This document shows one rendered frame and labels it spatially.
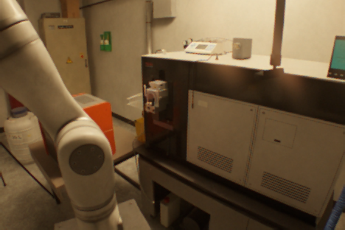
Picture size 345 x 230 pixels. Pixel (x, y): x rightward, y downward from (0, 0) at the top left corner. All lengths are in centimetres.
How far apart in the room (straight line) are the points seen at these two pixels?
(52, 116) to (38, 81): 8
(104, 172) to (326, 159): 87
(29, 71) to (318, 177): 105
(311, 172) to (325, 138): 18
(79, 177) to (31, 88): 16
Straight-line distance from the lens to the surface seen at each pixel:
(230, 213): 127
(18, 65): 32
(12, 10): 34
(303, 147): 99
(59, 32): 412
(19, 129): 295
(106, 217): 46
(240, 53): 125
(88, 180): 38
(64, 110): 40
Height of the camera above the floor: 158
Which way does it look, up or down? 18 degrees down
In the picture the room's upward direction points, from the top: straight up
